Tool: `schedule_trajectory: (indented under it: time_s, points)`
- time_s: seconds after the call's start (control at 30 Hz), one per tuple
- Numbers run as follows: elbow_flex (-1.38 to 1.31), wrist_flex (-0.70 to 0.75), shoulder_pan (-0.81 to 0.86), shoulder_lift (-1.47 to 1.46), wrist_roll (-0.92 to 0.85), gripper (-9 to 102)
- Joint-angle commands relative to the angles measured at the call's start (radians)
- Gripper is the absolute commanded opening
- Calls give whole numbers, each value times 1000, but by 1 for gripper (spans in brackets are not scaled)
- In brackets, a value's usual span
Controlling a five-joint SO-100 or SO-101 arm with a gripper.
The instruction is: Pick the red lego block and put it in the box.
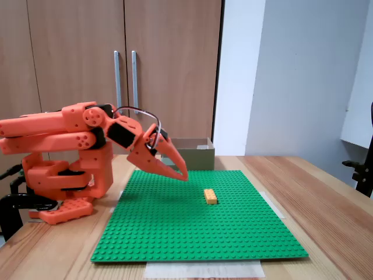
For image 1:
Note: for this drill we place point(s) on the cardboard box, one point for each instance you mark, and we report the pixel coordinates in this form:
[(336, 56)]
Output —
[(198, 159)]

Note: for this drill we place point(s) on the yellow lego block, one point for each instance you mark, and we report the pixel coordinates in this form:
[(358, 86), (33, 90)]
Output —
[(210, 196)]

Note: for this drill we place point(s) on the green lego baseplate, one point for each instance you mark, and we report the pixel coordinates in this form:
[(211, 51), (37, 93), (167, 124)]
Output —
[(175, 227)]

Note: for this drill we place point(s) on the translucent masking tape strip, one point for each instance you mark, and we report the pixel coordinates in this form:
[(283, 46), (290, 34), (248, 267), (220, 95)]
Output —
[(116, 202), (204, 269), (275, 205)]

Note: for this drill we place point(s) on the brown wooden cabinet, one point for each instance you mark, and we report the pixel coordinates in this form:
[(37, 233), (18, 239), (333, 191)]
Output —
[(73, 43)]

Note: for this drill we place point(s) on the black table clamp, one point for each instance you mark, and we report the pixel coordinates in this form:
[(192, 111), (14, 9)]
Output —
[(8, 210)]

